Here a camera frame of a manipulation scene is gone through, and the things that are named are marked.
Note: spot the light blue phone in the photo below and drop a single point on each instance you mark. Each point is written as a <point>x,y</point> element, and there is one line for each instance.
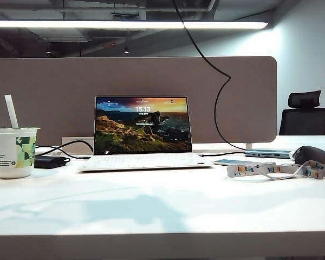
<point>233,162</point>

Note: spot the brown desk divider panel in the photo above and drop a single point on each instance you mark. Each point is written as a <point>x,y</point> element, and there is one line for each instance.
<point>43,94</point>

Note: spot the white laptop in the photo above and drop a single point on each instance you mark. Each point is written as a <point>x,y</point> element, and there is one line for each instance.
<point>140,130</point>

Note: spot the ceiling spot lamp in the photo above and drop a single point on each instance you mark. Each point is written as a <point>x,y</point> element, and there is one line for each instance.
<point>126,50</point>

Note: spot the red ceiling sign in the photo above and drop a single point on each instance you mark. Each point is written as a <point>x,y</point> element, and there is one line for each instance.
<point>108,45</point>

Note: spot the grey USB hub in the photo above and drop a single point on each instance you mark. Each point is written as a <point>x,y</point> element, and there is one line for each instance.
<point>270,154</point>

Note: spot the black power adapter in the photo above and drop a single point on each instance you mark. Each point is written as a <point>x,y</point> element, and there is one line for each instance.
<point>50,162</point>

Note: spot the black mesh office chair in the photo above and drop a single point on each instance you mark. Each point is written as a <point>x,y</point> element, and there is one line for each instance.
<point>303,122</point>

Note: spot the white straw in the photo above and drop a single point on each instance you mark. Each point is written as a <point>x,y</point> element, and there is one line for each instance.
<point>12,113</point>

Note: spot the black vertical mouse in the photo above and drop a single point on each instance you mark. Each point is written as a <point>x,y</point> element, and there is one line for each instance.
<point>314,154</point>

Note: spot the green print paper cup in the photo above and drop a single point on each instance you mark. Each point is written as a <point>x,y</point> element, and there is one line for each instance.
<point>8,162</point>

